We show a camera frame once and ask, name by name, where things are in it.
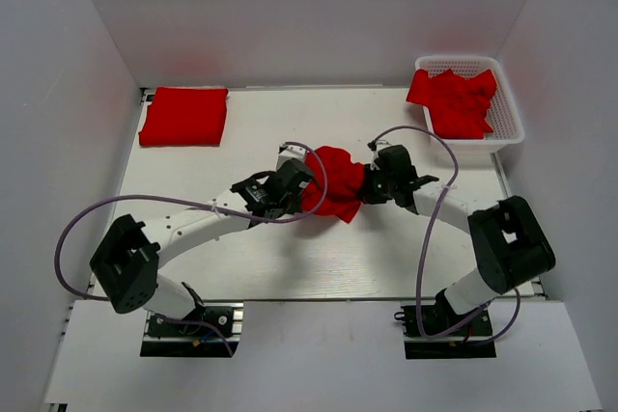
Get red t shirt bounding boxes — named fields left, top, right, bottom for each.
left=138, top=87, right=229, bottom=148
left=300, top=146, right=364, bottom=223

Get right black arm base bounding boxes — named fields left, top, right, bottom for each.
left=393, top=304, right=496, bottom=360

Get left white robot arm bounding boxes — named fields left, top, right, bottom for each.
left=90, top=159, right=315, bottom=334

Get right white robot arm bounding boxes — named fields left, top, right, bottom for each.
left=359, top=143, right=556, bottom=338

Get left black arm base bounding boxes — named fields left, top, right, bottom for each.
left=140, top=303, right=243, bottom=359

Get red t shirts in basket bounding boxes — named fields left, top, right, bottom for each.
left=407, top=69, right=497, bottom=140

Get white plastic basket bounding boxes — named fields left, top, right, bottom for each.
left=415, top=55, right=525, bottom=155

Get folded red t shirt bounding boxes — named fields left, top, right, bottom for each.
left=138, top=87, right=229, bottom=148

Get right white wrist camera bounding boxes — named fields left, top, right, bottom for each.
left=367, top=139, right=391, bottom=157

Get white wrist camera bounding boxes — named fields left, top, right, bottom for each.
left=367, top=139, right=391, bottom=157
left=276, top=144, right=307, bottom=170

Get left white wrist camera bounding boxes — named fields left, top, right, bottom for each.
left=276, top=144, right=307, bottom=170

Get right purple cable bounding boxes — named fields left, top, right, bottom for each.
left=368, top=124, right=522, bottom=347

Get purple cable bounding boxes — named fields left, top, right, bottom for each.
left=53, top=141, right=329, bottom=355
left=368, top=124, right=522, bottom=347

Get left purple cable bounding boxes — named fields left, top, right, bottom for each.
left=53, top=141, right=329, bottom=355

